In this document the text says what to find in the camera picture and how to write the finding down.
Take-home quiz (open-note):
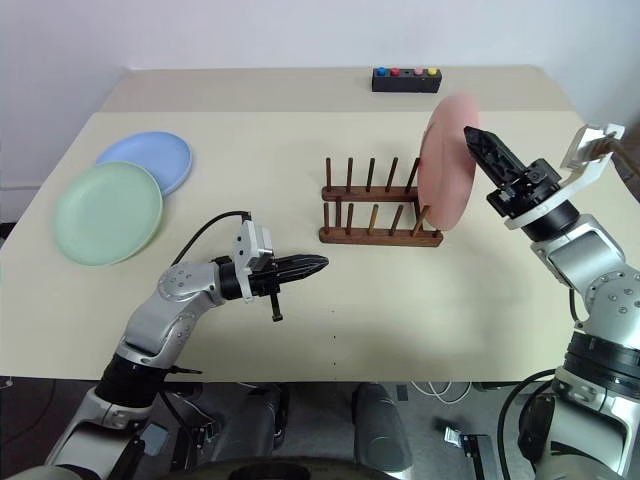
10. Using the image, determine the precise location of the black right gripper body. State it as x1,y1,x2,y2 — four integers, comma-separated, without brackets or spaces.
486,159,564,219

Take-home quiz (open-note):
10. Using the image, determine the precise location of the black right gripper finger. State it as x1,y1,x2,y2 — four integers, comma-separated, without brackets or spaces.
463,125,527,191

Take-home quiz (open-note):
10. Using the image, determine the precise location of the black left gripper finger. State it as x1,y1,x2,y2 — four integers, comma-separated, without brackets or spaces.
277,266,326,282
276,253,331,270

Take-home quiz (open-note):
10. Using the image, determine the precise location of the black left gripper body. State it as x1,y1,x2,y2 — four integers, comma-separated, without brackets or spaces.
249,259,286,324

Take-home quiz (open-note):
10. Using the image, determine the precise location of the pink plate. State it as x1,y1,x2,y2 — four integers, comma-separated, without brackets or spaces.
416,93,483,233

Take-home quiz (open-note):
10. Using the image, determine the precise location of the wooden dish rack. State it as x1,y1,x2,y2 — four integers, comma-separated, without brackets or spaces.
318,155,446,250

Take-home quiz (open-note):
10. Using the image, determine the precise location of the black box with coloured buttons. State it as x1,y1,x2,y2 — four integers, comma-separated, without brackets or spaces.
370,65,443,95

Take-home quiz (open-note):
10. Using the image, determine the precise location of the small dark rounded shape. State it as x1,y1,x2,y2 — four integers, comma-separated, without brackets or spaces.
246,384,292,452

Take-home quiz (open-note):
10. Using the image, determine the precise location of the green plate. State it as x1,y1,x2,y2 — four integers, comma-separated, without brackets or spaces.
51,160,166,267

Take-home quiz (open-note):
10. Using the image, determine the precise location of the large dark rounded shape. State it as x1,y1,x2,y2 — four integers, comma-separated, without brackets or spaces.
352,381,414,474

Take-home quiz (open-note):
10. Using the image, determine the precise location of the blue plate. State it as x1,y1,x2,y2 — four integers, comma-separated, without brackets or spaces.
95,130,194,198

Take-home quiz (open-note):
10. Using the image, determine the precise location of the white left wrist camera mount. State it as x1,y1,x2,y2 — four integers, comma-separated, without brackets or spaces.
231,218,277,303

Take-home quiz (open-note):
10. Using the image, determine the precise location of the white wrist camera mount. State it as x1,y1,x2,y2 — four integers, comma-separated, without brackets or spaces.
231,218,277,303
503,121,627,232

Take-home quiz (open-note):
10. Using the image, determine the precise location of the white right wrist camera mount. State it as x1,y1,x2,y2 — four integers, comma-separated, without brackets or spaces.
503,121,627,232

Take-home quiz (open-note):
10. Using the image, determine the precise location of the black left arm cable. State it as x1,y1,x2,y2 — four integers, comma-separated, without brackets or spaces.
169,210,252,267

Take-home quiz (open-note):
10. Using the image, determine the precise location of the white cable on floor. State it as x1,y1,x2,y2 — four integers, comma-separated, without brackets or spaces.
409,381,474,404

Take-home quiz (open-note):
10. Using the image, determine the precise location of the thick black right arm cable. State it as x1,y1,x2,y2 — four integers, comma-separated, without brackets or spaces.
498,368,559,469

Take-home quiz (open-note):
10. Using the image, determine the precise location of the black metal bracket on floor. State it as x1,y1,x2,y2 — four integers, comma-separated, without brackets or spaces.
433,423,497,480

